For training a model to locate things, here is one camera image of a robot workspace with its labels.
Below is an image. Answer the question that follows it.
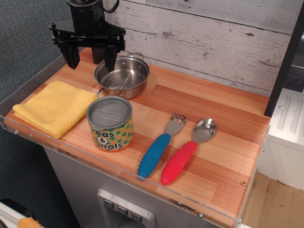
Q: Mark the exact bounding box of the clear acrylic table guard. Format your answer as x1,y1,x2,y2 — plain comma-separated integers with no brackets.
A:
1,49,270,228

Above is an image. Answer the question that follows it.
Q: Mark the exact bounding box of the yellow folded cloth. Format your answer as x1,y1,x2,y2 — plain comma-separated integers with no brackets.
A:
13,81,97,139

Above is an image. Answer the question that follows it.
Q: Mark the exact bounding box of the white toy cabinet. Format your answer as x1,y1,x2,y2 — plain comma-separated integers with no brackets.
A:
257,89,304,190

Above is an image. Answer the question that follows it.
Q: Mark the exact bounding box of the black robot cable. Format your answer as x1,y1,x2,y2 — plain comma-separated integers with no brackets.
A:
99,0,120,14

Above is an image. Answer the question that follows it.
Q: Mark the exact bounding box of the red handled spoon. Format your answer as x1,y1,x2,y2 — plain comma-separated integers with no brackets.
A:
161,118,216,185

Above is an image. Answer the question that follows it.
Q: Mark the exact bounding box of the grey toy dispenser panel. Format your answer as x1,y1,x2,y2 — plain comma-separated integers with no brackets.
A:
97,188,156,228

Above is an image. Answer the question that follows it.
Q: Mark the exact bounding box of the orange object at corner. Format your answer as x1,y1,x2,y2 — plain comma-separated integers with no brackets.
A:
17,217,42,228

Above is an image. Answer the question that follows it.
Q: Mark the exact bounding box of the dark vertical post right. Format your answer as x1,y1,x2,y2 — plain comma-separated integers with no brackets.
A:
264,4,304,117

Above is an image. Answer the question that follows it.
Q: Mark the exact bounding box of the blue handled fork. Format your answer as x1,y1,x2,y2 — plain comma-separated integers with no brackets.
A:
137,112,188,179

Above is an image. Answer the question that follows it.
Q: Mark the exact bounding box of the stainless steel pot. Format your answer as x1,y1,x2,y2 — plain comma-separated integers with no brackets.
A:
94,52,150,99

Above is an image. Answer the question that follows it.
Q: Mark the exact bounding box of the peas and carrots toy can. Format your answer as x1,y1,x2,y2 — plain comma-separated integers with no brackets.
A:
86,96,134,152

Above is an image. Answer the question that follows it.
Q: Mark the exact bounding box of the dark vertical post left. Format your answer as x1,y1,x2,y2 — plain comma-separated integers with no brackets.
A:
91,47,105,65

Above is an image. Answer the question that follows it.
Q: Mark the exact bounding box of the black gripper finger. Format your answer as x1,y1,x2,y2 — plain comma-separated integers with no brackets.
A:
58,40,80,69
104,45,117,72

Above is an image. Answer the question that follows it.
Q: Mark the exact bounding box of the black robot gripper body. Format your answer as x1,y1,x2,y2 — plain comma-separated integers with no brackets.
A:
49,0,126,51

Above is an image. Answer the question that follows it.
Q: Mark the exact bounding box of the dark vertical post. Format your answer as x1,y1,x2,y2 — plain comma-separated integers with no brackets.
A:
264,4,304,117
91,47,105,65

